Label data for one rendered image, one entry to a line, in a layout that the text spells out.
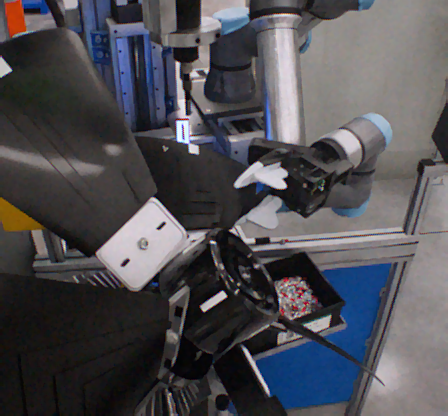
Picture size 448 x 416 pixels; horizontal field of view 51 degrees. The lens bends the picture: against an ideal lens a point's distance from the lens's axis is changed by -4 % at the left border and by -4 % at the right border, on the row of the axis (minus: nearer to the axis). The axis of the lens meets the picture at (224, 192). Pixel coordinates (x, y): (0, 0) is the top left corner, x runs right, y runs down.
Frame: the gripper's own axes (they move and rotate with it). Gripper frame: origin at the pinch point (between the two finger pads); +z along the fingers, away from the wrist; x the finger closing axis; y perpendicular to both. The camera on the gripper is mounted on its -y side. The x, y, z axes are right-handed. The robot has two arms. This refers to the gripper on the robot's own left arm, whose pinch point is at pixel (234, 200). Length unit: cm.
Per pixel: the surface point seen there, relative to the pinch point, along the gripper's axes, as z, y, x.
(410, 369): -86, 24, 116
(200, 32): 11.9, 4.1, -29.4
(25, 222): 19.0, -37.9, 21.4
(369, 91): -177, -72, 68
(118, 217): 21.3, 3.1, -11.2
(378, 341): -51, 16, 70
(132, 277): 22.6, 6.9, -6.0
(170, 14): 13.9, 2.2, -31.0
